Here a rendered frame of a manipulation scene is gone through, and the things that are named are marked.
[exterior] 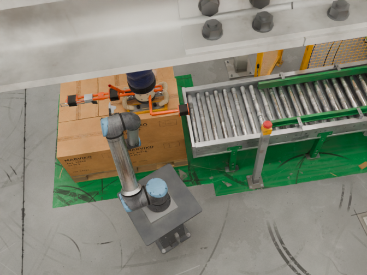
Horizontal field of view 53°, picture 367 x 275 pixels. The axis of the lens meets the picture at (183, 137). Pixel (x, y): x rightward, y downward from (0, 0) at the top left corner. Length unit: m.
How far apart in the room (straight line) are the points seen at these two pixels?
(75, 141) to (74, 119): 0.26
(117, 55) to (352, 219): 3.53
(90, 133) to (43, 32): 3.15
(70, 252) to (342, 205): 2.62
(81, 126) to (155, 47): 3.26
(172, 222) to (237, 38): 2.46
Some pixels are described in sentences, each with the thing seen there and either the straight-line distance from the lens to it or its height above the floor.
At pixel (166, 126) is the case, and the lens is 3.18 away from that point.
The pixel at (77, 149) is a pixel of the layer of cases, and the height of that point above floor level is 0.54.
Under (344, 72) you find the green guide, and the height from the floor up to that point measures 0.62.
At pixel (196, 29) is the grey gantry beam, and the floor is 3.12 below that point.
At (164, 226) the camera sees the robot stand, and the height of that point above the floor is 0.75.
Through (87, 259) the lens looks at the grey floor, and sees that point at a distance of 3.71.
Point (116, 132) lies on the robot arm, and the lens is 2.37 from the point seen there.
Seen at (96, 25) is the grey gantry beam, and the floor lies 3.13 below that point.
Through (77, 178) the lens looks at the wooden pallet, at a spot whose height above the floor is 0.10.
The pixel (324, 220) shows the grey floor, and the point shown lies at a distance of 3.77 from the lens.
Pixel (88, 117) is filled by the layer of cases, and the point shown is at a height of 0.54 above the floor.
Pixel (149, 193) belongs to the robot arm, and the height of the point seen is 1.04.
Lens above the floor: 3.42
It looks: 58 degrees down
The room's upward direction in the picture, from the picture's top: 8 degrees counter-clockwise
